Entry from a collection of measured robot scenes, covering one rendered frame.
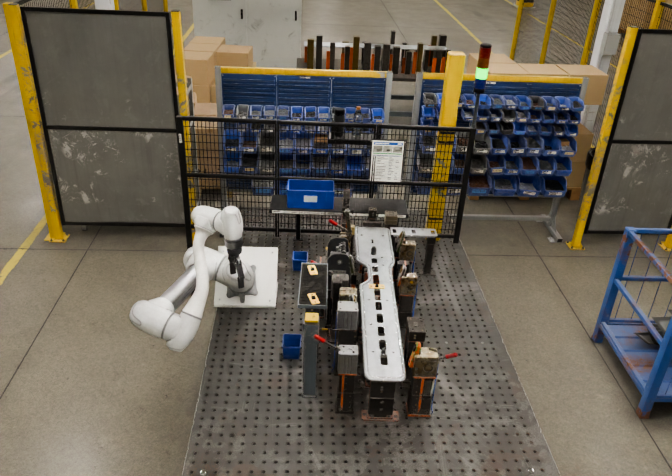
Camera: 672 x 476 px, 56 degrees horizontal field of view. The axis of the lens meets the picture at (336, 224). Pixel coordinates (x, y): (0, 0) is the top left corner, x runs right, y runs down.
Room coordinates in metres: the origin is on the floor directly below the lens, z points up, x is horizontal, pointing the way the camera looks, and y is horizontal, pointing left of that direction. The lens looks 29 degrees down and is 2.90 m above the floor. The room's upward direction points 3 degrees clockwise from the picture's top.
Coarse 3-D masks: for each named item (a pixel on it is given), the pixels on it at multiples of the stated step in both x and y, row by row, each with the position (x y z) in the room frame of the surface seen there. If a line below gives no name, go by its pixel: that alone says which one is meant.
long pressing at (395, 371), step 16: (368, 240) 3.27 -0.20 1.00; (384, 240) 3.28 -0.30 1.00; (368, 256) 3.09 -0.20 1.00; (384, 256) 3.10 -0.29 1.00; (368, 272) 2.91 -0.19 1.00; (384, 272) 2.93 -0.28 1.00; (368, 288) 2.76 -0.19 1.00; (368, 304) 2.62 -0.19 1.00; (384, 304) 2.62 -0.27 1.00; (368, 320) 2.48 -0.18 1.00; (384, 320) 2.49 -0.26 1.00; (368, 336) 2.36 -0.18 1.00; (384, 336) 2.37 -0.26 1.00; (400, 336) 2.38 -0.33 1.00; (368, 352) 2.25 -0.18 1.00; (400, 352) 2.26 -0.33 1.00; (368, 368) 2.14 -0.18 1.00; (384, 368) 2.14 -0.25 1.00; (400, 368) 2.15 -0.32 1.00
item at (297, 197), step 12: (288, 180) 3.73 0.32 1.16; (300, 180) 3.75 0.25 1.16; (312, 180) 3.75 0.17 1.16; (324, 180) 3.75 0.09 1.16; (288, 192) 3.59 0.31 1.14; (300, 192) 3.59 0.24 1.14; (312, 192) 3.59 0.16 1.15; (324, 192) 3.59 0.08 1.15; (288, 204) 3.59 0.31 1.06; (300, 204) 3.59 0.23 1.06; (312, 204) 3.59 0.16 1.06; (324, 204) 3.60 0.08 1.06
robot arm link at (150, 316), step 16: (192, 256) 2.91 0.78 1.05; (208, 256) 2.92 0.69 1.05; (224, 256) 2.97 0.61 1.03; (192, 272) 2.77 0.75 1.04; (208, 272) 2.85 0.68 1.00; (176, 288) 2.60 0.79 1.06; (192, 288) 2.68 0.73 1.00; (144, 304) 2.38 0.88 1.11; (160, 304) 2.41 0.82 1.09; (176, 304) 2.51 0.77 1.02; (144, 320) 2.32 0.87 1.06; (160, 320) 2.32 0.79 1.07; (160, 336) 2.30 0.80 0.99
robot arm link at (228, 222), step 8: (224, 208) 2.68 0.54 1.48; (232, 208) 2.68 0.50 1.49; (216, 216) 2.69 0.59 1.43; (224, 216) 2.64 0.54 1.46; (232, 216) 2.64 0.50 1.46; (240, 216) 2.67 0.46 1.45; (216, 224) 2.66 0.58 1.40; (224, 224) 2.63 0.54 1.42; (232, 224) 2.63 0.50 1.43; (240, 224) 2.66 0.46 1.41; (224, 232) 2.64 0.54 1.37; (232, 232) 2.63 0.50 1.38; (240, 232) 2.65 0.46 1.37; (232, 240) 2.64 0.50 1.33
